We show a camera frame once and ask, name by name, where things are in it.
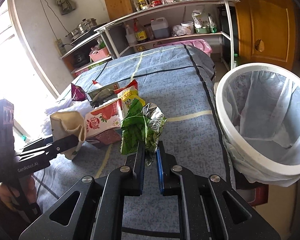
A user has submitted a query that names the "beige paper carton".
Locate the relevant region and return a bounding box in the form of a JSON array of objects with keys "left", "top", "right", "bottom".
[{"left": 50, "top": 111, "right": 87, "bottom": 160}]

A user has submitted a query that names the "green snack bag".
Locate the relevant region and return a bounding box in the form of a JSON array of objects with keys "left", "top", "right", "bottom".
[{"left": 121, "top": 98, "right": 166, "bottom": 166}]

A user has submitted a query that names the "olive green wrapper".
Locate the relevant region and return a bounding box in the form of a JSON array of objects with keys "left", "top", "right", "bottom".
[{"left": 87, "top": 82, "right": 120, "bottom": 108}]

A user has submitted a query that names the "white trash bin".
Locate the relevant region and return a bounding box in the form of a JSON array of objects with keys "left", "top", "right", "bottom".
[{"left": 215, "top": 62, "right": 300, "bottom": 179}]

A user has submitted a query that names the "person's left hand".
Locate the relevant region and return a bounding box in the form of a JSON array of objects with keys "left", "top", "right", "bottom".
[{"left": 0, "top": 175, "right": 37, "bottom": 212}]

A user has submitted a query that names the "purple snack bag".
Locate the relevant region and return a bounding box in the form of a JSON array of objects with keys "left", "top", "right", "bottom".
[{"left": 71, "top": 83, "right": 87, "bottom": 101}]

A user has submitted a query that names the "red strawberry milk carton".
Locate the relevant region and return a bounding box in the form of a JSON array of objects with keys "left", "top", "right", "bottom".
[{"left": 85, "top": 98, "right": 123, "bottom": 138}]

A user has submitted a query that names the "blue patterned tablecloth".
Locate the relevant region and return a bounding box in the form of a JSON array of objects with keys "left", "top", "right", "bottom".
[{"left": 34, "top": 45, "right": 235, "bottom": 239}]

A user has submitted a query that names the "yellow red snack bag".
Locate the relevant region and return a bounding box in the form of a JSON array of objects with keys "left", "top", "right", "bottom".
[{"left": 114, "top": 80, "right": 139, "bottom": 109}]

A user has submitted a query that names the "white power strip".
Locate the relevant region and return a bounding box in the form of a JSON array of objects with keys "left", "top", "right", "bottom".
[{"left": 55, "top": 39, "right": 66, "bottom": 57}]

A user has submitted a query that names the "pink plastic basket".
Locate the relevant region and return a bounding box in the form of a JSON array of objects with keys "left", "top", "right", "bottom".
[{"left": 89, "top": 46, "right": 110, "bottom": 62}]

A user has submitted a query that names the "white bin liner bag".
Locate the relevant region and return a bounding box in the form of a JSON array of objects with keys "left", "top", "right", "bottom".
[{"left": 222, "top": 70, "right": 300, "bottom": 188}]

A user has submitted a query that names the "steel steamer pot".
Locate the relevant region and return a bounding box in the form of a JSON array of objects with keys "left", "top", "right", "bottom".
[{"left": 67, "top": 18, "right": 97, "bottom": 40}]

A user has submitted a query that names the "green plastic bottle on floor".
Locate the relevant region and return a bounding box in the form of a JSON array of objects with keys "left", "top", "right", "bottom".
[{"left": 234, "top": 53, "right": 240, "bottom": 68}]

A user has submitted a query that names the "pink lidded storage bin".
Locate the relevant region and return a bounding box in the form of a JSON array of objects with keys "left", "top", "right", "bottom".
[{"left": 156, "top": 39, "right": 212, "bottom": 56}]

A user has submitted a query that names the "soy sauce bottle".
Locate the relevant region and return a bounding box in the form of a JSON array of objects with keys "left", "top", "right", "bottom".
[{"left": 134, "top": 18, "right": 148, "bottom": 43}]

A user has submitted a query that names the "dark liquid plastic jug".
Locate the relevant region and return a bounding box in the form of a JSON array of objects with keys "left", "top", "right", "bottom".
[{"left": 151, "top": 17, "right": 171, "bottom": 39}]

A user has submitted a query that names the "wooden cutting board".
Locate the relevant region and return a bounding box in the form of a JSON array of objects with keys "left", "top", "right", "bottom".
[{"left": 104, "top": 0, "right": 134, "bottom": 21}]

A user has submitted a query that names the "white metal shelf rack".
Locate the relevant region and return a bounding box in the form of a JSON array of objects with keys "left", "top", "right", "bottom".
[{"left": 61, "top": 0, "right": 236, "bottom": 76}]

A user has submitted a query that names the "green glass bottle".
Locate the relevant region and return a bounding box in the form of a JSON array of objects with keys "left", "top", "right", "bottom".
[{"left": 138, "top": 0, "right": 147, "bottom": 10}]

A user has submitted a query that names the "wooden door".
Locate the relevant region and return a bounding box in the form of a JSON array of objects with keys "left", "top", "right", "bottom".
[{"left": 235, "top": 0, "right": 296, "bottom": 70}]

